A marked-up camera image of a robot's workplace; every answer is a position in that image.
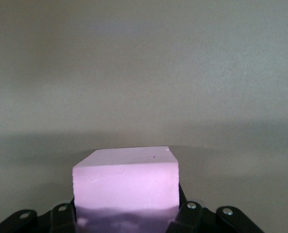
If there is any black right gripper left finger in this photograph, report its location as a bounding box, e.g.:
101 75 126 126
0 203 78 233

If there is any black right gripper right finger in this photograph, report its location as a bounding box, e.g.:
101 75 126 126
167 200 266 233

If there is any pink foam block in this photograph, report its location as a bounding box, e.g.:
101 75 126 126
72 145 180 233

